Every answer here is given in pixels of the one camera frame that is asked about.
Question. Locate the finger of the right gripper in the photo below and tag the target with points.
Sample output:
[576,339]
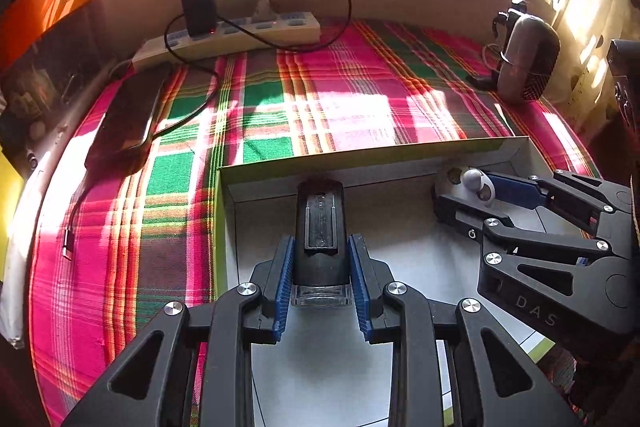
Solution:
[566,287]
[598,207]

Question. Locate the plaid pink green cloth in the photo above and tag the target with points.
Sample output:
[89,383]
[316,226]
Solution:
[101,267]

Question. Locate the white round face toy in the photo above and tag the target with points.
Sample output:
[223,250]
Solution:
[467,183]

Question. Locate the black charger adapter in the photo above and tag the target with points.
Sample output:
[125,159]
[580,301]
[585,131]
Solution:
[200,16]

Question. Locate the white plug in strip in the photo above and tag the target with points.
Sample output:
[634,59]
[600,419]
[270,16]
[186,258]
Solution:
[264,12]

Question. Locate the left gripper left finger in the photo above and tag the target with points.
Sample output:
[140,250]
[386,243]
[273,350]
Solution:
[200,353]

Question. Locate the orange box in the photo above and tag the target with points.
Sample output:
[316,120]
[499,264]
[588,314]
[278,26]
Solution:
[25,21]

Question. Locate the yellow box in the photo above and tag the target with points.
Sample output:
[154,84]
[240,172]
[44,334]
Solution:
[11,187]

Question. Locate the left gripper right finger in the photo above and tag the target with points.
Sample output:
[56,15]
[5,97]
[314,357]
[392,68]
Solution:
[493,382]

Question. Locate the white power strip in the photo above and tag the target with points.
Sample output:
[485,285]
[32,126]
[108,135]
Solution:
[289,29]

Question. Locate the green white cardboard box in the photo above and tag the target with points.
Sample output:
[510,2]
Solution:
[277,179]

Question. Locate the black smartphone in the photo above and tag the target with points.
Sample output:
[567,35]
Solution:
[124,137]

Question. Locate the floral curtain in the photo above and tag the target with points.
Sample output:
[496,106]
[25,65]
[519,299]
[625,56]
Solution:
[581,88]

